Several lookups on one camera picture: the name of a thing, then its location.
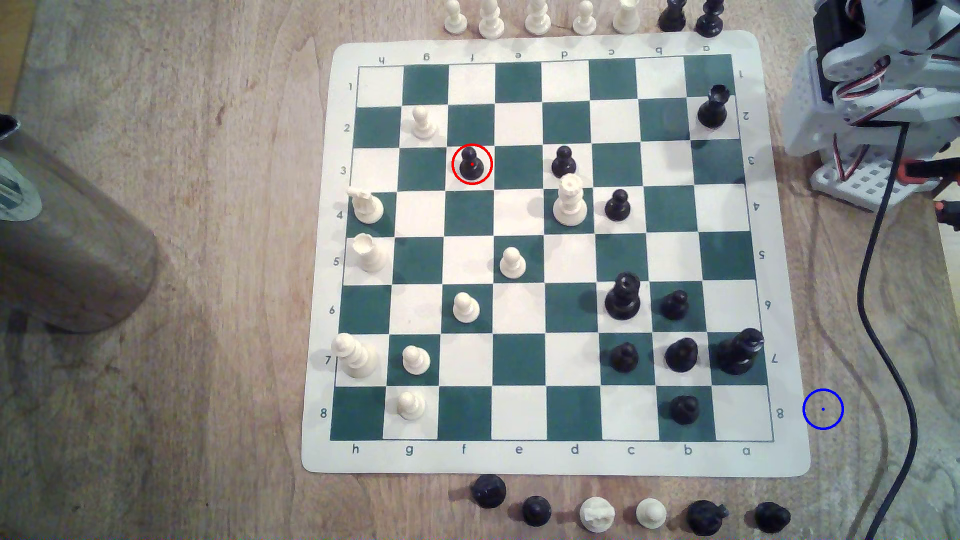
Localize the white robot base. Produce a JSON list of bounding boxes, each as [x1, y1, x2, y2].
[[781, 43, 927, 213]]

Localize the green white chess mat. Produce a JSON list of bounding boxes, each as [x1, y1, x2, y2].
[[300, 30, 813, 477]]

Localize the white rook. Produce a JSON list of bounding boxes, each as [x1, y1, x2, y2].
[[352, 233, 389, 273], [612, 0, 642, 35]]

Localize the white queen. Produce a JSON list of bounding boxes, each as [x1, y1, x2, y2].
[[553, 173, 588, 227]]

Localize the black queen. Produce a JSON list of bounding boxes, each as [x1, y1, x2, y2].
[[604, 272, 642, 321]]

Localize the black king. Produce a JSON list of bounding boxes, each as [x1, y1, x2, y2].
[[716, 327, 766, 376]]

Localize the black rook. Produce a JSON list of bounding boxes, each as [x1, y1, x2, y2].
[[696, 84, 732, 129]]

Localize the metal cylinder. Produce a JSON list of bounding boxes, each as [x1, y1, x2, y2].
[[0, 114, 161, 336]]

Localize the orange clamp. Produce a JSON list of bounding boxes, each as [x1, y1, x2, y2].
[[894, 156, 960, 186]]

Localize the black cable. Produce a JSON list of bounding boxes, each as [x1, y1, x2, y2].
[[856, 121, 919, 540]]

